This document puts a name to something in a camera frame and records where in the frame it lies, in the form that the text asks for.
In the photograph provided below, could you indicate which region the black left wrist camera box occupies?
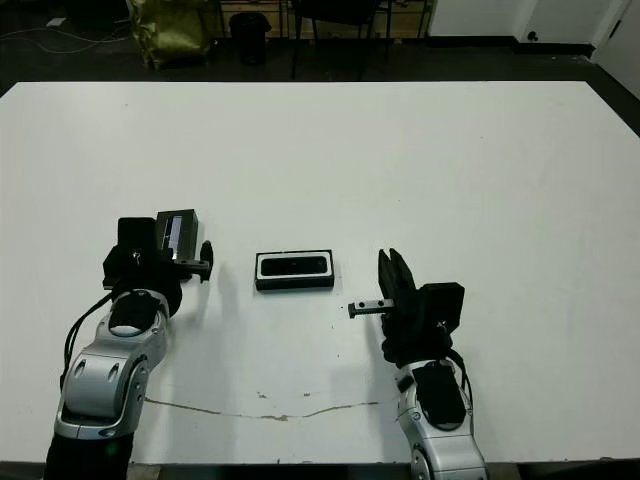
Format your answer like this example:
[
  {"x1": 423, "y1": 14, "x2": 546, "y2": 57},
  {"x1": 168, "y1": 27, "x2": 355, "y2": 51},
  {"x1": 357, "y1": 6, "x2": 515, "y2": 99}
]
[{"x1": 116, "y1": 215, "x2": 158, "y2": 252}]

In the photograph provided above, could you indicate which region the thin white floor cable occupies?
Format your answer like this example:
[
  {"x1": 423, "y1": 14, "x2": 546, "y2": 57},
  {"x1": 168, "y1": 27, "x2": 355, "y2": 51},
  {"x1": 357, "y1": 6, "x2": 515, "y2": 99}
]
[{"x1": 0, "y1": 22, "x2": 132, "y2": 57}]

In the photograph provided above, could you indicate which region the black box base white insert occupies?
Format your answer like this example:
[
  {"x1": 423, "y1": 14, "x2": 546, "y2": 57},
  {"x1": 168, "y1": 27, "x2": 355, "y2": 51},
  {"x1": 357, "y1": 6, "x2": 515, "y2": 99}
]
[{"x1": 253, "y1": 248, "x2": 336, "y2": 293}]

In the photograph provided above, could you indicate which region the black trash bin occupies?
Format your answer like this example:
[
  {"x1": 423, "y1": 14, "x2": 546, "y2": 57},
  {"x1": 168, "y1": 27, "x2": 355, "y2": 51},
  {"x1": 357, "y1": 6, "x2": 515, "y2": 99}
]
[{"x1": 228, "y1": 11, "x2": 272, "y2": 67}]

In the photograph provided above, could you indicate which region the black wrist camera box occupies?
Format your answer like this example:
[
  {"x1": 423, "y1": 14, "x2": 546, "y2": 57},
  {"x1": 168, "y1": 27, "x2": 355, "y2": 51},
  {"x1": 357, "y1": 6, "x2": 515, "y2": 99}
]
[
  {"x1": 116, "y1": 215, "x2": 158, "y2": 252},
  {"x1": 419, "y1": 281, "x2": 466, "y2": 332}
]

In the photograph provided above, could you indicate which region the yellow-green sack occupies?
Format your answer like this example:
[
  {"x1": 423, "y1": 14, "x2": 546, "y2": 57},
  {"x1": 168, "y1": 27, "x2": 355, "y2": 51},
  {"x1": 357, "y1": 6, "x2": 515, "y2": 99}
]
[{"x1": 126, "y1": 0, "x2": 212, "y2": 72}]

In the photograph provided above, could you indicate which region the black printed box lid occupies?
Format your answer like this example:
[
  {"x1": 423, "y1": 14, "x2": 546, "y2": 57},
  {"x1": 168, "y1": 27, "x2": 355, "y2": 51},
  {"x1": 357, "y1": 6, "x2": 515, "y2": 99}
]
[{"x1": 155, "y1": 208, "x2": 200, "y2": 262}]

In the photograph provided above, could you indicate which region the black chair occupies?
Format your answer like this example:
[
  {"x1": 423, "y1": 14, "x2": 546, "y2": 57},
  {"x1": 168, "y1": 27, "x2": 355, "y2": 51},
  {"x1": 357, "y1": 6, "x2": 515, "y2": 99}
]
[{"x1": 288, "y1": 0, "x2": 395, "y2": 82}]

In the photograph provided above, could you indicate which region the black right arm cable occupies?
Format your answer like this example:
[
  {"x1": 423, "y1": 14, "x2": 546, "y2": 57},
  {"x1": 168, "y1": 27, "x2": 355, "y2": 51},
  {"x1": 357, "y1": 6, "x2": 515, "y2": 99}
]
[{"x1": 448, "y1": 348, "x2": 475, "y2": 417}]

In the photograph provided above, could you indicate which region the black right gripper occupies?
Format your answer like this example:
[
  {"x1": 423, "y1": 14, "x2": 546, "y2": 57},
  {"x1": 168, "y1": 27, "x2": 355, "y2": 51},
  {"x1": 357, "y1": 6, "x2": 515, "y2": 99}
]
[{"x1": 346, "y1": 247, "x2": 467, "y2": 372}]

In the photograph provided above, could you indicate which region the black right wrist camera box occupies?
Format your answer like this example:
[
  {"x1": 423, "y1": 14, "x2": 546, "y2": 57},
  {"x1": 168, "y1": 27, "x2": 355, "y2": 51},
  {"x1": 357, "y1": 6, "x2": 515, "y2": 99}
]
[{"x1": 419, "y1": 281, "x2": 466, "y2": 332}]

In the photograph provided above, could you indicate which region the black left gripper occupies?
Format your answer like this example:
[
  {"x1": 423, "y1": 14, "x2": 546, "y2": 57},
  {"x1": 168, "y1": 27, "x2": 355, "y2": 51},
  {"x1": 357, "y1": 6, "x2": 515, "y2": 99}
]
[{"x1": 101, "y1": 240, "x2": 216, "y2": 317}]

